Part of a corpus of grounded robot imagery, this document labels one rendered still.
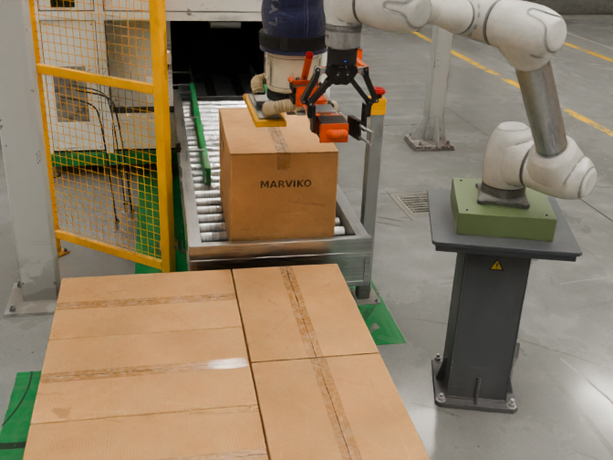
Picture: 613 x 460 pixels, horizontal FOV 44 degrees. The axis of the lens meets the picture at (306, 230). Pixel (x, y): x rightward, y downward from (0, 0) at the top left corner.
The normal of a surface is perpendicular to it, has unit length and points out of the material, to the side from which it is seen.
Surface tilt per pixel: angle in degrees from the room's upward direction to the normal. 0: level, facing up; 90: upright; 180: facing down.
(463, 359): 90
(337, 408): 0
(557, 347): 0
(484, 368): 90
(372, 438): 0
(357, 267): 90
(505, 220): 90
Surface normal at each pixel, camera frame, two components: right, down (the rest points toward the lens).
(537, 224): -0.11, 0.41
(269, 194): 0.17, 0.42
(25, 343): 0.04, -0.91
